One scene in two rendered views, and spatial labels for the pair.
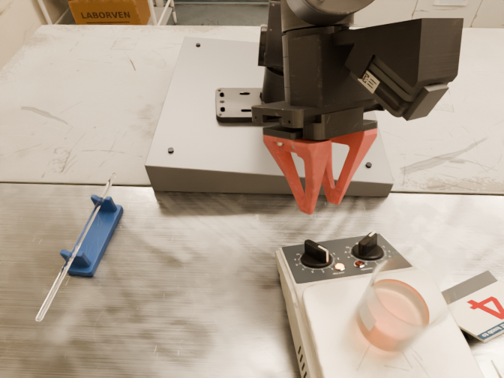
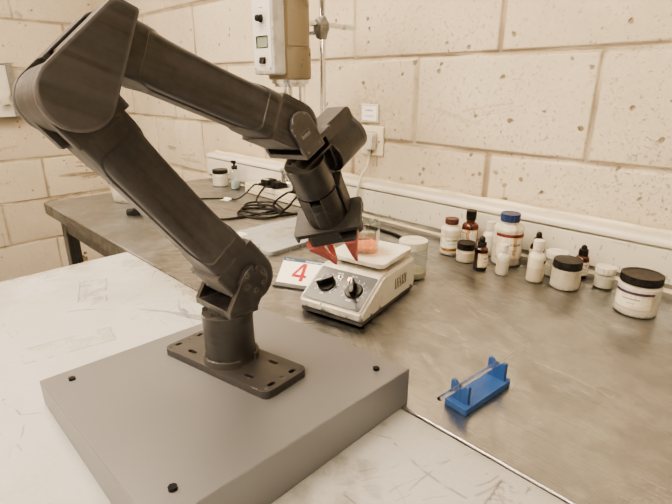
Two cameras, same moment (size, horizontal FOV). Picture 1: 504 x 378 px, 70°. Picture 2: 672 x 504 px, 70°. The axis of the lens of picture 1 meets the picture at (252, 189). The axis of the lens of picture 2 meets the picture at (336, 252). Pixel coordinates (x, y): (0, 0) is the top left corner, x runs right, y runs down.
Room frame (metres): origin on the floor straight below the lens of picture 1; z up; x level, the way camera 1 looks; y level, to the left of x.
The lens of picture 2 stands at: (0.76, 0.41, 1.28)
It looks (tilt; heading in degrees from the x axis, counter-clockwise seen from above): 20 degrees down; 222
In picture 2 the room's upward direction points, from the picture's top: straight up
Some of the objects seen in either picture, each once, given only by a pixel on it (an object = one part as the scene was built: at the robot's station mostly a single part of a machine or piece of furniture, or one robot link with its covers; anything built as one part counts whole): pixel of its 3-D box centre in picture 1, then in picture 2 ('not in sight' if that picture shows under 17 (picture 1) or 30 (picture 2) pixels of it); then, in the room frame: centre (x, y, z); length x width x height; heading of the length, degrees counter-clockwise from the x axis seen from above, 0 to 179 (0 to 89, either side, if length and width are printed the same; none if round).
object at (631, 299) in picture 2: not in sight; (638, 292); (-0.17, 0.29, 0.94); 0.07 x 0.07 x 0.07
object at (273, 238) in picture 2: not in sight; (291, 231); (-0.08, -0.50, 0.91); 0.30 x 0.20 x 0.01; 177
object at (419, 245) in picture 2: not in sight; (412, 258); (-0.04, -0.09, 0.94); 0.06 x 0.06 x 0.08
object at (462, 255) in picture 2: not in sight; (465, 251); (-0.20, -0.05, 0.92); 0.04 x 0.04 x 0.04
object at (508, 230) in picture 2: not in sight; (508, 237); (-0.25, 0.02, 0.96); 0.06 x 0.06 x 0.11
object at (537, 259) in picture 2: not in sight; (536, 260); (-0.19, 0.11, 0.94); 0.03 x 0.03 x 0.09
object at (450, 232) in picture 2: not in sight; (450, 235); (-0.22, -0.10, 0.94); 0.05 x 0.05 x 0.09
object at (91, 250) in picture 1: (91, 231); (479, 382); (0.24, 0.20, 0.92); 0.10 x 0.03 x 0.04; 171
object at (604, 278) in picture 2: not in sight; (604, 276); (-0.25, 0.22, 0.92); 0.04 x 0.04 x 0.04
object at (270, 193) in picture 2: not in sight; (284, 193); (-0.33, -0.80, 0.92); 0.40 x 0.06 x 0.04; 87
